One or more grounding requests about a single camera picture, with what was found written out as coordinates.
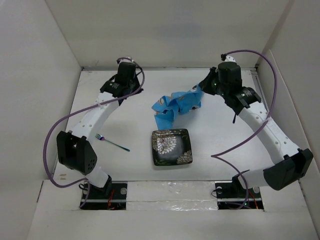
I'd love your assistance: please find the blue patterned cloth napkin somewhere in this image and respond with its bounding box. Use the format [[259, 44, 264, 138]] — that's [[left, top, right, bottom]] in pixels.
[[151, 84, 204, 130]]

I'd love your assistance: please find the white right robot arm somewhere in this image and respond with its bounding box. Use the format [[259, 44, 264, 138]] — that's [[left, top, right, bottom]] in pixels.
[[199, 61, 314, 197]]

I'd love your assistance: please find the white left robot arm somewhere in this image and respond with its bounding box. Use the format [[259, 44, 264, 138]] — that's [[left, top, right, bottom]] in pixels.
[[56, 57, 143, 199]]

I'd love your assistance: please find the iridescent metal fork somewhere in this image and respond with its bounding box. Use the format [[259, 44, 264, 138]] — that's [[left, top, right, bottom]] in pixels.
[[95, 133, 130, 152]]

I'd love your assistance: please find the black floral square plate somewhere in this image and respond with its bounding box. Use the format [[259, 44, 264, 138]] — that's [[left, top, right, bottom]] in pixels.
[[151, 128, 193, 166]]

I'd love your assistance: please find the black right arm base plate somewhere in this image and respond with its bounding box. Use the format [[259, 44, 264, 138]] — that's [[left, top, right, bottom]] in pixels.
[[211, 181, 264, 210]]

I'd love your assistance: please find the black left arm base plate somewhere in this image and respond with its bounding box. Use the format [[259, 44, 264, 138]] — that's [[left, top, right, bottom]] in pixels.
[[78, 181, 128, 211]]

